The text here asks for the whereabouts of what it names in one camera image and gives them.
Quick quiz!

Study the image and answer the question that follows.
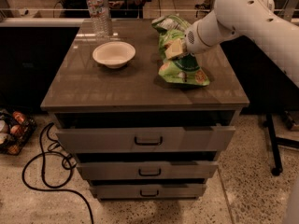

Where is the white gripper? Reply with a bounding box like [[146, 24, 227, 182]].
[[165, 11, 238, 60]]

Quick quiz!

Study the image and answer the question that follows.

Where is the green rice chip bag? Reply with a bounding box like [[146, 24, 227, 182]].
[[158, 29, 210, 86]]

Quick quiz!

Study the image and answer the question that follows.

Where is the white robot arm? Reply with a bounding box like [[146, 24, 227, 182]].
[[188, 0, 299, 224]]

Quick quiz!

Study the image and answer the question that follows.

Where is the green snack bag back side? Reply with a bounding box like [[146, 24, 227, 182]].
[[151, 14, 190, 33]]

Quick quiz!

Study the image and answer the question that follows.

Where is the white paper bowl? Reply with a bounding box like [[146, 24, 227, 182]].
[[93, 41, 135, 69]]

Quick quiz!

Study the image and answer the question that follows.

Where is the clear plastic water bottle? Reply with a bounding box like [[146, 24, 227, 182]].
[[86, 0, 110, 38]]

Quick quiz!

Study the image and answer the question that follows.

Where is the grey drawer cabinet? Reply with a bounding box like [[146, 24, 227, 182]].
[[41, 20, 249, 187]]

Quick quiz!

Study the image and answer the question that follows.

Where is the black stand leg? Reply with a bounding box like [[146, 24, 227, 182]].
[[265, 114, 299, 176]]

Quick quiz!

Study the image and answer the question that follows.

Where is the bottom grey drawer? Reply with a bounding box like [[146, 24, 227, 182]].
[[91, 183, 206, 200]]

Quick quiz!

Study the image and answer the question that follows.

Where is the black wire basket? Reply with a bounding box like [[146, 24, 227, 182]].
[[0, 109, 36, 155]]

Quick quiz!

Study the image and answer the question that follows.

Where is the black floor cable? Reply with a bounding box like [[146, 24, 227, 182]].
[[21, 122, 95, 224]]

